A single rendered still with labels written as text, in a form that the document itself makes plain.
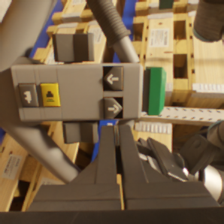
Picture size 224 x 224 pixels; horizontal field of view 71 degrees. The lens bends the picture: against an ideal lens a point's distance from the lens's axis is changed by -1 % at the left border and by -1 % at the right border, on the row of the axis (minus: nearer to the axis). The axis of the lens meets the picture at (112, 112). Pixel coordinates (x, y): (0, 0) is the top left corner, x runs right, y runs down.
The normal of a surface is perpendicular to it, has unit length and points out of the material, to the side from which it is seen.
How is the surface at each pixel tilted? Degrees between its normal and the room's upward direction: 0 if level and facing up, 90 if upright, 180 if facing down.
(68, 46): 57
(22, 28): 68
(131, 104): 74
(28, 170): 90
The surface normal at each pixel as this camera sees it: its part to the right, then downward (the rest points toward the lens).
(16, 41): 0.12, 0.36
